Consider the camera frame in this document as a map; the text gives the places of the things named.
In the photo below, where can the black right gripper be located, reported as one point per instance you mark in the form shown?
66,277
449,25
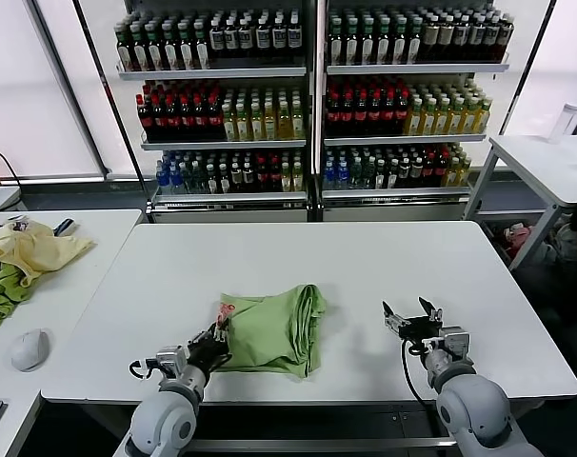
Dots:
419,331

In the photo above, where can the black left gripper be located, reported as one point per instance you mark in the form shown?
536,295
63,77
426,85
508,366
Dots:
205,352

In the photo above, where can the green polo shirt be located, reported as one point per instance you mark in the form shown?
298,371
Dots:
269,333

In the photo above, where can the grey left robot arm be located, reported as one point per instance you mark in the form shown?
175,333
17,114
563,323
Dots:
165,419

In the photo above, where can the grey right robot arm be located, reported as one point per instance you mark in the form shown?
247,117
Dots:
474,409

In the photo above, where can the red pink cloth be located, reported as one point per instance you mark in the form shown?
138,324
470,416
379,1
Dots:
517,235

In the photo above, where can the small dark white cap bottle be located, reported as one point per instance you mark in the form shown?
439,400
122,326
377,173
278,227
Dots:
247,180
403,175
235,181
212,182
224,182
415,174
392,176

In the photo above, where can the small red label bottle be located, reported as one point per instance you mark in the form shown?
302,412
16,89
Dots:
441,172
273,180
261,180
428,173

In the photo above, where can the small pale yellow bottle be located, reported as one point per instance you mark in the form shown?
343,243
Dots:
463,171
284,180
452,172
296,179

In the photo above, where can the blue water bottle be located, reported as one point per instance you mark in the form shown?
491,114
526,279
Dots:
342,177
175,181
162,181
328,177

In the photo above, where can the grey green cloth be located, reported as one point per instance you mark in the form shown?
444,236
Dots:
560,240

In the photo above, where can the black white handheld device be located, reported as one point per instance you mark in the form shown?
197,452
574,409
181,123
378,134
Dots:
65,226

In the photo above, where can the white computer mouse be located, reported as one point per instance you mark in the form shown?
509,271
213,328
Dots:
29,350

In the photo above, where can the yellow juice bottle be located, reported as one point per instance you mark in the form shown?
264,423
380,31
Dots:
297,124
255,126
442,120
455,120
428,121
481,119
242,126
228,126
414,121
269,125
468,119
283,125

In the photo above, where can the white side table grey legs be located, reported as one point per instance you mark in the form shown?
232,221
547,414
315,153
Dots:
545,166

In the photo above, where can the pale yellow garment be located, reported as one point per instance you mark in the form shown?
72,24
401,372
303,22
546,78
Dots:
36,247

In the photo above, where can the red cap cola bottle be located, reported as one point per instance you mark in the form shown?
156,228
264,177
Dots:
144,121
186,121
172,121
401,115
388,116
374,116
214,121
346,116
360,116
200,121
332,116
158,121

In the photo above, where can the olive green garment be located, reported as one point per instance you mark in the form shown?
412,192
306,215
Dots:
3,285

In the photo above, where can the metal bottle shelf rack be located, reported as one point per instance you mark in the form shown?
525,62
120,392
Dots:
412,70
212,74

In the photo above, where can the green cap tea bottle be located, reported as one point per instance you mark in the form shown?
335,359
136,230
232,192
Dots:
383,47
398,46
334,47
124,52
170,51
351,47
413,46
367,47
155,52
202,50
139,52
186,51

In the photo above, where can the beige label dark bottle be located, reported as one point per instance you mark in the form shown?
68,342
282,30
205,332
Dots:
490,41
460,42
504,40
444,43
429,43
475,42

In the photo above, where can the white label dark bottle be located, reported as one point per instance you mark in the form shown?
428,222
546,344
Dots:
231,40
245,40
279,39
263,39
294,38
216,40

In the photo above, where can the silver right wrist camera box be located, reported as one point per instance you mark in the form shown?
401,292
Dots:
454,343

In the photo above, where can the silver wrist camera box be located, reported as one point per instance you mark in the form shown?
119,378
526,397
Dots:
454,343
172,362

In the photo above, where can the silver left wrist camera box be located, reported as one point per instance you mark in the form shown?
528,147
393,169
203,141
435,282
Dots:
172,362

